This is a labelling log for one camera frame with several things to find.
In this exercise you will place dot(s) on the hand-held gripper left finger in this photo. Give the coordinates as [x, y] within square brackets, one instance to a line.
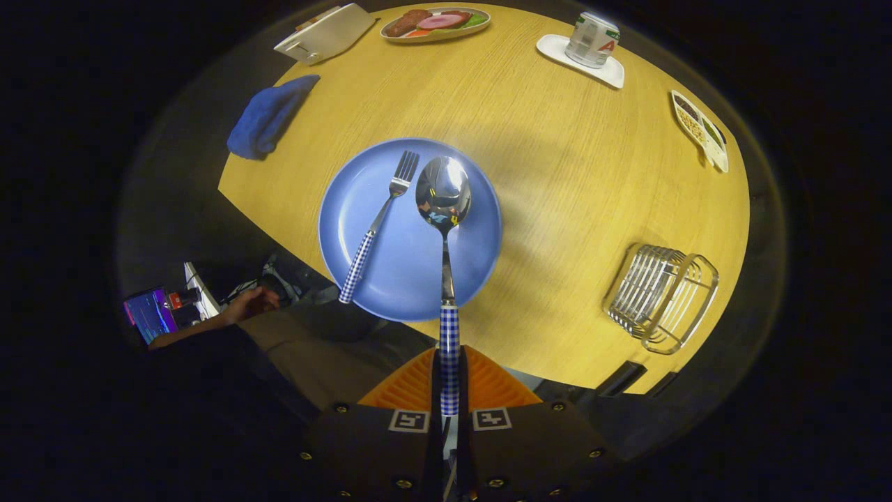
[362, 453]

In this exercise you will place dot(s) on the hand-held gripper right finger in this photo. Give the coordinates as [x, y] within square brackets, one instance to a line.
[536, 453]

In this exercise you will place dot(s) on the person's black shirt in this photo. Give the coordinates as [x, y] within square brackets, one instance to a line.
[209, 376]

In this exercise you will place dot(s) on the blue round plate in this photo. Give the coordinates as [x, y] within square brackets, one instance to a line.
[411, 272]

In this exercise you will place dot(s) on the white power strip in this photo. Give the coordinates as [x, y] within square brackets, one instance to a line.
[201, 289]

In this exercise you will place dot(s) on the small red device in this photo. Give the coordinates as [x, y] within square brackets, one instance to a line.
[175, 300]

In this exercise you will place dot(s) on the lit screen device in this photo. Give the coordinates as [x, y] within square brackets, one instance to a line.
[150, 315]

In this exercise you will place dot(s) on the blue folded cloth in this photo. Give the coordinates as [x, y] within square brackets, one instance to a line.
[268, 118]

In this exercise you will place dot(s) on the divided snack tray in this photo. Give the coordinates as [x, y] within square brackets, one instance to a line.
[700, 132]

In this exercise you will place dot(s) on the white square coaster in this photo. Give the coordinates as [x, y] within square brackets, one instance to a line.
[554, 47]

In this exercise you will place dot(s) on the white drink bottle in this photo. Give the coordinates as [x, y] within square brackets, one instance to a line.
[591, 42]

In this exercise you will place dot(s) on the white toaster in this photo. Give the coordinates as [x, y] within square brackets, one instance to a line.
[327, 38]

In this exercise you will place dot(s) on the oval plate of food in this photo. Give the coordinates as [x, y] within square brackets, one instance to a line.
[435, 36]

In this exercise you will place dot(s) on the green lettuce leaf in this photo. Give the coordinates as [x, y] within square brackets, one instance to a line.
[477, 21]

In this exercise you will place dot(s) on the brown toast slice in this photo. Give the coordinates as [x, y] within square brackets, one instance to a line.
[317, 17]

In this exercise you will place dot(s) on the pink ham slice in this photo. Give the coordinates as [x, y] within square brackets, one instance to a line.
[439, 21]

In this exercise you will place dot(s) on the black table bracket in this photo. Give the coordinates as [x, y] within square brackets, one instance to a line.
[660, 384]
[620, 378]

